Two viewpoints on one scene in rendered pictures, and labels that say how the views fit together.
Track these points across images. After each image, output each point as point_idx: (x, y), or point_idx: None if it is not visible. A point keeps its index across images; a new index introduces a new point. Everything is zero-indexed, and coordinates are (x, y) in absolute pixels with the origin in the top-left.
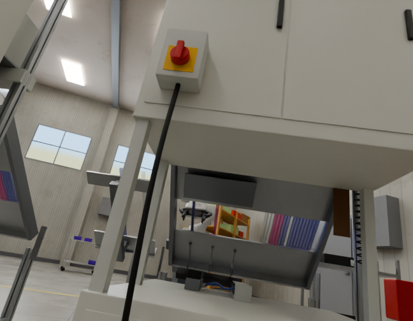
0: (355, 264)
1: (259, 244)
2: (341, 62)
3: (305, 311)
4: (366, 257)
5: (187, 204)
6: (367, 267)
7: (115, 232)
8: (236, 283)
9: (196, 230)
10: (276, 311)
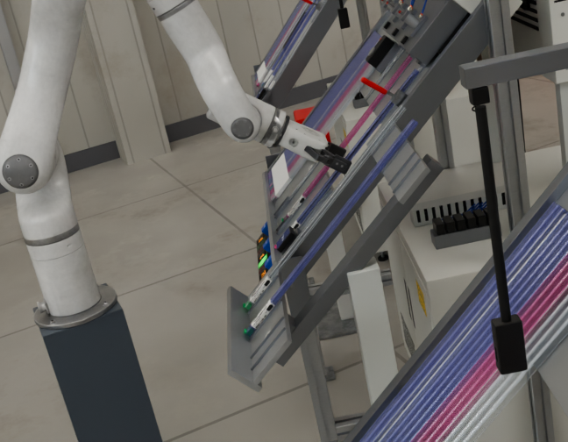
0: (437, 115)
1: None
2: None
3: (462, 184)
4: (494, 103)
5: (313, 139)
6: (495, 112)
7: None
8: (504, 191)
9: (74, 213)
10: (533, 186)
